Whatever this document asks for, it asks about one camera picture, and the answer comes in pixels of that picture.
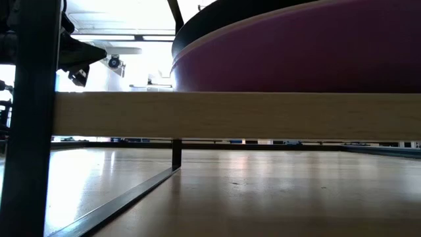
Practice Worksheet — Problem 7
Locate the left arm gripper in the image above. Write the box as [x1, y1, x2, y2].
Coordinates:
[59, 11, 108, 88]

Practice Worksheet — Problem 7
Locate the purple plate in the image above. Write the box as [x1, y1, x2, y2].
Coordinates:
[170, 0, 421, 94]

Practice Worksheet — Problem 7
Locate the long ceiling light strip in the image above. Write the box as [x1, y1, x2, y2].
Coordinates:
[70, 34, 136, 41]

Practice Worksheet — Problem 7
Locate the short ceiling light strip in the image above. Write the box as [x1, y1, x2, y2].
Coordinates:
[142, 34, 176, 41]

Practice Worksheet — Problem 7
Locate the dark equipment stand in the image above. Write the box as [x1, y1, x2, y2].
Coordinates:
[0, 78, 14, 140]

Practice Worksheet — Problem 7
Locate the round black ceiling camera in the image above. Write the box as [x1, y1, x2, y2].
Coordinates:
[107, 54, 122, 70]

